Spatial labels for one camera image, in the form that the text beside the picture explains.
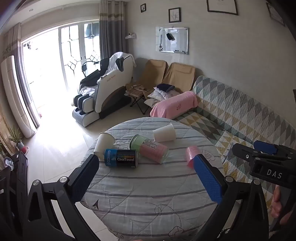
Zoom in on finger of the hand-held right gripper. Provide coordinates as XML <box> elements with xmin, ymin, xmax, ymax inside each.
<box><xmin>253</xmin><ymin>140</ymin><xmax>279</xmax><ymax>155</ymax></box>
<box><xmin>232</xmin><ymin>143</ymin><xmax>259</xmax><ymax>164</ymax></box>

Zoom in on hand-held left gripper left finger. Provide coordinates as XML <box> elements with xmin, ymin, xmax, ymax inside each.
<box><xmin>22</xmin><ymin>153</ymin><xmax>110</xmax><ymax>241</ymax></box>

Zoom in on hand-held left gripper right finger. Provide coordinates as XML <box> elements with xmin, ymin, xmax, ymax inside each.
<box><xmin>191</xmin><ymin>153</ymin><xmax>278</xmax><ymax>241</ymax></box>

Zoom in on pink plastic cup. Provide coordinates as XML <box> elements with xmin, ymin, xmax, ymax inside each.
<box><xmin>186</xmin><ymin>145</ymin><xmax>202</xmax><ymax>168</ymax></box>

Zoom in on white paper cup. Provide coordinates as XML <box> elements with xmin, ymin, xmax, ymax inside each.
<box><xmin>93</xmin><ymin>132</ymin><xmax>115</xmax><ymax>159</ymax></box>

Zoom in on white plastic cup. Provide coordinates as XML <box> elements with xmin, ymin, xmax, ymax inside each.
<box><xmin>153</xmin><ymin>123</ymin><xmax>176</xmax><ymax>142</ymax></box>

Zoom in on clear bottle with pink towel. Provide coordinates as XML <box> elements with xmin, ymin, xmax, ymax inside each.
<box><xmin>129</xmin><ymin>134</ymin><xmax>169</xmax><ymax>164</ymax></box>

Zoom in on person's right hand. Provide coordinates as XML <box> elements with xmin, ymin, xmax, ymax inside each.
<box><xmin>270</xmin><ymin>185</ymin><xmax>283</xmax><ymax>216</ymax></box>

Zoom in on sofa with triangle-patterned cover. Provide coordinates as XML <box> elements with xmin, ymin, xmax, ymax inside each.
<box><xmin>173</xmin><ymin>75</ymin><xmax>296</xmax><ymax>210</ymax></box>

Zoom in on blue and black can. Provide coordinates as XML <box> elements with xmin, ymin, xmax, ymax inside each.
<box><xmin>104</xmin><ymin>148</ymin><xmax>139</xmax><ymax>169</ymax></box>

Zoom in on potted green plant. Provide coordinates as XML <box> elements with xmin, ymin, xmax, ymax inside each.
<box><xmin>8</xmin><ymin>125</ymin><xmax>29</xmax><ymax>155</ymax></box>

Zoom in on pink towel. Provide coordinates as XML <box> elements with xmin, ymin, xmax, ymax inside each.
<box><xmin>149</xmin><ymin>91</ymin><xmax>198</xmax><ymax>120</ymax></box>

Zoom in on white massage chair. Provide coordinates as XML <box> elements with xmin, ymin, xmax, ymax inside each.
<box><xmin>72</xmin><ymin>52</ymin><xmax>137</xmax><ymax>128</ymax></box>

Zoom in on white printed pillow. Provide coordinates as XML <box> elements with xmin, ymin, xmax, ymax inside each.
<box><xmin>144</xmin><ymin>87</ymin><xmax>181</xmax><ymax>107</ymax></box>

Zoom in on beige folding chair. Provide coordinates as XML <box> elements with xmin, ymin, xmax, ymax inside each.
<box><xmin>125</xmin><ymin>59</ymin><xmax>169</xmax><ymax>110</ymax></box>
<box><xmin>144</xmin><ymin>62</ymin><xmax>197</xmax><ymax>114</ymax></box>

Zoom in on navy folded cloth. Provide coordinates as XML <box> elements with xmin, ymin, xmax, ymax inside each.
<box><xmin>156</xmin><ymin>83</ymin><xmax>176</xmax><ymax>93</ymax></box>

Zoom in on white standing air conditioner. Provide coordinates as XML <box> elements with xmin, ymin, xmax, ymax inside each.
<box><xmin>0</xmin><ymin>55</ymin><xmax>37</xmax><ymax>139</ymax></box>

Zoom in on brown papers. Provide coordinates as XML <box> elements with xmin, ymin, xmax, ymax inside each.
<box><xmin>126</xmin><ymin>83</ymin><xmax>151</xmax><ymax>96</ymax></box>

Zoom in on black chair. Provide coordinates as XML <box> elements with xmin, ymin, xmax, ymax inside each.
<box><xmin>81</xmin><ymin>61</ymin><xmax>101</xmax><ymax>77</ymax></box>

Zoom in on grey striped curtain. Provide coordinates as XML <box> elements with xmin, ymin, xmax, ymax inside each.
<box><xmin>99</xmin><ymin>0</ymin><xmax>130</xmax><ymax>61</ymax></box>
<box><xmin>2</xmin><ymin>23</ymin><xmax>40</xmax><ymax>129</ymax></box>

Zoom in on white cloth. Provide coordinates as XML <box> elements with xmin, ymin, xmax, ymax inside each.
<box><xmin>108</xmin><ymin>52</ymin><xmax>137</xmax><ymax>73</ymax></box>

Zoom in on glass sliding door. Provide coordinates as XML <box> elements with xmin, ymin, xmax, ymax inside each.
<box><xmin>20</xmin><ymin>19</ymin><xmax>102</xmax><ymax>117</ymax></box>

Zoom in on whiteboard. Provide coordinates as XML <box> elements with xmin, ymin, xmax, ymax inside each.
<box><xmin>155</xmin><ymin>26</ymin><xmax>190</xmax><ymax>55</ymax></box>

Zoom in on tilted black picture frame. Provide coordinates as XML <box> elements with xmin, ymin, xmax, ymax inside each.
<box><xmin>266</xmin><ymin>2</ymin><xmax>285</xmax><ymax>27</ymax></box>

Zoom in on large black picture frame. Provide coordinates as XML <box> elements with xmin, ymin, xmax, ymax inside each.
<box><xmin>206</xmin><ymin>0</ymin><xmax>239</xmax><ymax>16</ymax></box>

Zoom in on square black picture frame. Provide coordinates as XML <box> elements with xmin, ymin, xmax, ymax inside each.
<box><xmin>168</xmin><ymin>7</ymin><xmax>181</xmax><ymax>23</ymax></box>

